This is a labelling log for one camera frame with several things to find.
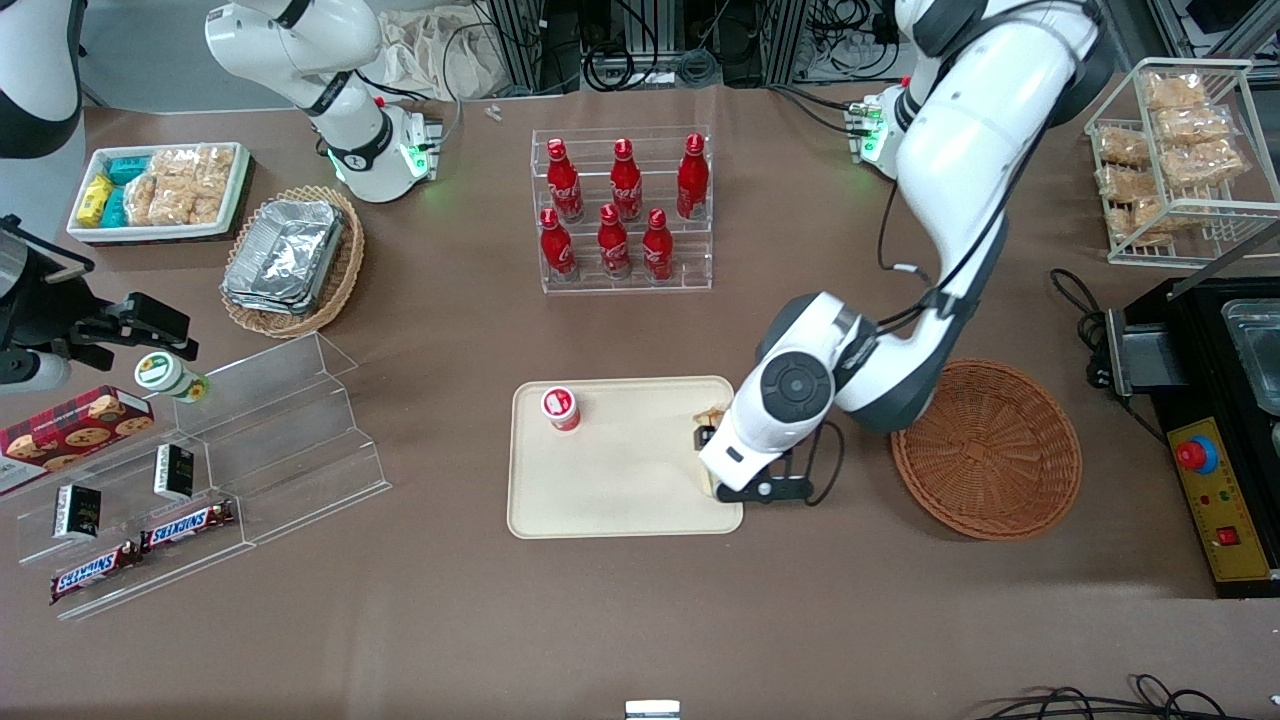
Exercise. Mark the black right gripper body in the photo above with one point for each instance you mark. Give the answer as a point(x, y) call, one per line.
point(42, 312)

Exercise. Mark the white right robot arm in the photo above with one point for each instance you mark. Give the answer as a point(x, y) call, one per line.
point(350, 140)

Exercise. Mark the clear plastic container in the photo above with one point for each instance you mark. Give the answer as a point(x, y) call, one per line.
point(1260, 350)

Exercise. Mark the Snickers chocolate bar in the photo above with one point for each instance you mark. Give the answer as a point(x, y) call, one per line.
point(188, 525)
point(95, 572)

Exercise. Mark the teal snack pack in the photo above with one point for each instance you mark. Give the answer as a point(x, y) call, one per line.
point(128, 169)
point(115, 207)

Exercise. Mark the yellow control panel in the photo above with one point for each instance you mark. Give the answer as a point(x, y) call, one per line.
point(1235, 500)

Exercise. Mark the grey and black device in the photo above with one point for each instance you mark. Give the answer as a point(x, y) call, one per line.
point(1150, 355)

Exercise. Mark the brown round wicker basket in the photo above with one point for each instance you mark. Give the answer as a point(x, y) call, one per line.
point(1000, 460)

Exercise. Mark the red cola bottle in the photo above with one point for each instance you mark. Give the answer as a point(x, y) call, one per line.
point(657, 250)
point(692, 180)
point(626, 185)
point(557, 248)
point(613, 245)
point(564, 185)

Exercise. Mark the white rectangular snack tray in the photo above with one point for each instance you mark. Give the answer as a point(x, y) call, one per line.
point(240, 190)

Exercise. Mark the stack of foil trays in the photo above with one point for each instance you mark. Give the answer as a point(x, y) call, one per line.
point(285, 255)

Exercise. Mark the small black box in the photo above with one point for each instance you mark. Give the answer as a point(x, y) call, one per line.
point(77, 512)
point(174, 472)

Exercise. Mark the white and silver block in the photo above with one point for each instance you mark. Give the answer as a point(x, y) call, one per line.
point(652, 710)

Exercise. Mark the clear acrylic bottle rack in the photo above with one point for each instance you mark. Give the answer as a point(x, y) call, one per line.
point(690, 260)

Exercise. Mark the bagged fried snack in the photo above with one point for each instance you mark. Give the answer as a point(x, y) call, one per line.
point(1205, 162)
point(1122, 146)
point(1135, 222)
point(1195, 125)
point(1125, 183)
point(1175, 92)

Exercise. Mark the tan oval wicker basket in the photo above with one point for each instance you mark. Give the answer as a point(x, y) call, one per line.
point(345, 270)

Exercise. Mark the red plaid cookie box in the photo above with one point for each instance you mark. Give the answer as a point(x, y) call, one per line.
point(70, 435)

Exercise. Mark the clear rice cracker bag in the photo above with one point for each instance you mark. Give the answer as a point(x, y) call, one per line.
point(142, 202)
point(212, 180)
point(172, 203)
point(173, 163)

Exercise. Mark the beige cloth bag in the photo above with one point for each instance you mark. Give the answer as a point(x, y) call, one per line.
point(430, 55)

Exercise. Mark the red cup with white lid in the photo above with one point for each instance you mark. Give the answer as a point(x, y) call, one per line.
point(561, 408)

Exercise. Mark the triangular sandwich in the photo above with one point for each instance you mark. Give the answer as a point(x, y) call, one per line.
point(712, 414)

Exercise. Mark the red emergency stop button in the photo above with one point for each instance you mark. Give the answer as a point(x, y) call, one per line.
point(1196, 455)

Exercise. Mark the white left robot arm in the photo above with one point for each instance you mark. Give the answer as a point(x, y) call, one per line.
point(970, 150)

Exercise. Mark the beige plastic tray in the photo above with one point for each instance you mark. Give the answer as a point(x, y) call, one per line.
point(620, 480)

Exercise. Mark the aluminium frame post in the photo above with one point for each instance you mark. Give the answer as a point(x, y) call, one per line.
point(520, 45)

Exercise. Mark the green and white cup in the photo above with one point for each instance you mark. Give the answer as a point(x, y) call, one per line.
point(165, 375)

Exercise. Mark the yellow snack pack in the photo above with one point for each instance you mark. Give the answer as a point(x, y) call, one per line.
point(95, 200)

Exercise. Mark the clear acrylic stepped shelf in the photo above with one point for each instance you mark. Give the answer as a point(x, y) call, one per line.
point(300, 440)
point(130, 470)

